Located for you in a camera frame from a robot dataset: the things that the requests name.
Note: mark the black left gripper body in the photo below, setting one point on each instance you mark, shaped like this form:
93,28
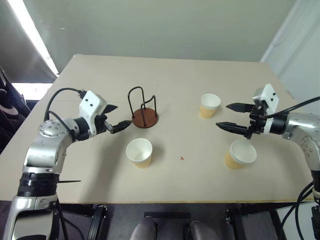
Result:
101,123

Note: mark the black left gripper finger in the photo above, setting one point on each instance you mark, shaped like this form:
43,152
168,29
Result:
110,108
121,125

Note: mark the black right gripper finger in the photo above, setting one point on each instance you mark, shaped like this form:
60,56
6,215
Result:
241,107
232,127

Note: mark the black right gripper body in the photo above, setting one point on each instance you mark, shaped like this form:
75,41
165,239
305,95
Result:
257,123

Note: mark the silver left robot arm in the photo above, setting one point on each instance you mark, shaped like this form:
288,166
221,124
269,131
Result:
47,150

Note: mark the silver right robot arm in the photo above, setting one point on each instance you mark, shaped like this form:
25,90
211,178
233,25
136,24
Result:
300,127

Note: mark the yellow paper cup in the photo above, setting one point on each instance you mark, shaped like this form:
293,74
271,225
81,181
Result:
240,153
140,155
207,111

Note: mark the black zip tie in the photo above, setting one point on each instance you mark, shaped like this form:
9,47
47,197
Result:
71,181

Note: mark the black object with white mark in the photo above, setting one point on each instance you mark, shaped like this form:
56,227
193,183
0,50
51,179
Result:
10,117

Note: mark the dark grey rounded shape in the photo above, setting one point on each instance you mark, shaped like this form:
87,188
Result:
145,228
200,231

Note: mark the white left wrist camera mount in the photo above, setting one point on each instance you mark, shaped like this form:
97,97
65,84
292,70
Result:
91,105

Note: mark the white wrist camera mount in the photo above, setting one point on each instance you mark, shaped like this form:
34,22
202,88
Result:
268,97
91,105

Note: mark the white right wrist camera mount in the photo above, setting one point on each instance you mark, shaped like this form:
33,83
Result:
268,97

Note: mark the black metal table frame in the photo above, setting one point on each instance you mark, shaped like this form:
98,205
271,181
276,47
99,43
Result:
232,220

